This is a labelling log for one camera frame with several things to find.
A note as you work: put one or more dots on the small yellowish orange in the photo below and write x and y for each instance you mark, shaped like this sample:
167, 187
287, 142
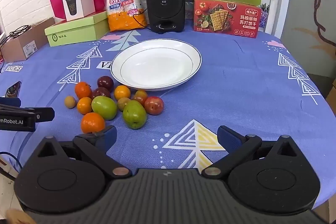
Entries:
122, 92

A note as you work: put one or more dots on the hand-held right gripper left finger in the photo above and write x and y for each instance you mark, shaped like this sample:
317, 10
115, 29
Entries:
109, 136

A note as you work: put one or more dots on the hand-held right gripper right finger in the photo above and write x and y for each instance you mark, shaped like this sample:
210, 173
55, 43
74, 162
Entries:
227, 138

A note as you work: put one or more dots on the red green tomato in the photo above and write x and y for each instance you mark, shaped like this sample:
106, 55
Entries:
141, 96

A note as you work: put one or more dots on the brown cardboard box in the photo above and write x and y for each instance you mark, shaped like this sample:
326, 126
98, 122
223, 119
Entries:
21, 48

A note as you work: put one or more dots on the brown kiwi ball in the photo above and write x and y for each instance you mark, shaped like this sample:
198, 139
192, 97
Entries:
70, 102

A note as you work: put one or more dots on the large orange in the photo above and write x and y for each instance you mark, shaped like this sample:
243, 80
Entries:
93, 123

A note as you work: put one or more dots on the green jujube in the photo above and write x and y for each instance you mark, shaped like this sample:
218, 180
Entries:
134, 114
104, 107

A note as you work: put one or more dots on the brown longan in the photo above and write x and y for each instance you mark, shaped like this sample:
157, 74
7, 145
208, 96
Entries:
123, 103

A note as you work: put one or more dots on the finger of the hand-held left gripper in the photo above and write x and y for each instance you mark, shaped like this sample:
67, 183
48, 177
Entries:
10, 102
43, 113

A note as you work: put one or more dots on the light green shoe box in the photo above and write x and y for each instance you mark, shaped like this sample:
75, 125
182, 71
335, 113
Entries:
76, 32

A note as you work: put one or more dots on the white cup box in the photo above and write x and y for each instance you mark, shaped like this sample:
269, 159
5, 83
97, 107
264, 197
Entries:
77, 1

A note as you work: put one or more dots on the blue printed tablecloth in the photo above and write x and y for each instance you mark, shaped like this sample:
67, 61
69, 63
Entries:
236, 95

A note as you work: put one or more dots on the white plate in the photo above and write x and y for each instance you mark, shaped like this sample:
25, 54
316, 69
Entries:
157, 66

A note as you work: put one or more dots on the medium orange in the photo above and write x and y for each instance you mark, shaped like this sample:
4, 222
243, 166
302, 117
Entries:
83, 90

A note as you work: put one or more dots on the dark red plum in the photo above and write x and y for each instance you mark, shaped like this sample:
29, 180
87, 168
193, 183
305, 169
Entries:
105, 83
101, 93

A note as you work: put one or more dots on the black smartphone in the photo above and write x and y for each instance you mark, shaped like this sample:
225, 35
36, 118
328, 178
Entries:
11, 88

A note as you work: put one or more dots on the red cracker box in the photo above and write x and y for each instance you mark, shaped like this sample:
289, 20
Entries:
236, 22

